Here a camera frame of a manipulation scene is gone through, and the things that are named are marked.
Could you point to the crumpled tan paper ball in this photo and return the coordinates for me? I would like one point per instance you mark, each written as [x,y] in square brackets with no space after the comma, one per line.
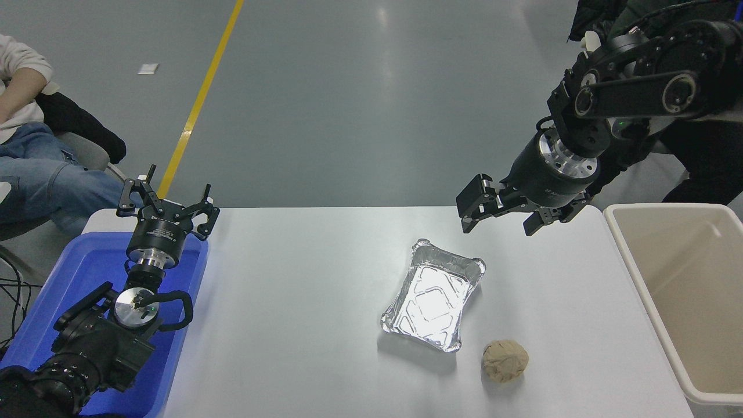
[505,361]

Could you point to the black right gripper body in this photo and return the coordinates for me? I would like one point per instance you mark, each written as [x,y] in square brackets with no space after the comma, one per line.
[540,180]

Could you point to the black jacket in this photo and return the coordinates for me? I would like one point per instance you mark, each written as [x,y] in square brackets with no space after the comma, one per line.
[586,17]
[81,125]

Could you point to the white paper scrap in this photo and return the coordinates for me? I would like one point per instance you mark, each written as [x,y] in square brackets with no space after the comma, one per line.
[148,68]

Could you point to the blue plastic tray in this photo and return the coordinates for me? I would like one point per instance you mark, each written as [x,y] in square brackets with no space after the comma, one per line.
[75,273]

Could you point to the person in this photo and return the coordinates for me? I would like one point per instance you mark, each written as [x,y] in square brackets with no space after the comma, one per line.
[40,180]
[708,157]

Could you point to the rectangular foil tray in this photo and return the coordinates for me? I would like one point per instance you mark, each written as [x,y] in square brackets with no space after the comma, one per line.
[429,296]

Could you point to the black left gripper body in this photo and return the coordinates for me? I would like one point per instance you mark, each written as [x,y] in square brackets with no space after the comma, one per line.
[158,235]

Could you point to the white wheeled chair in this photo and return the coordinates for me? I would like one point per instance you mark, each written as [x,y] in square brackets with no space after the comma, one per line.
[592,43]

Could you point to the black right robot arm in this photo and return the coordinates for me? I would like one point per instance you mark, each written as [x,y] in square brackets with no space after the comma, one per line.
[638,96]

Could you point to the large pale bin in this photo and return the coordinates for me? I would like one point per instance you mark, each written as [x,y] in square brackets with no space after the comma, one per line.
[685,290]

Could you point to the person's forearm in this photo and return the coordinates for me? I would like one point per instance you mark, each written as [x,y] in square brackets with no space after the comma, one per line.
[23,93]

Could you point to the grey chair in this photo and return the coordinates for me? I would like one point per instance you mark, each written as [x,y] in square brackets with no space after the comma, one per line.
[87,152]

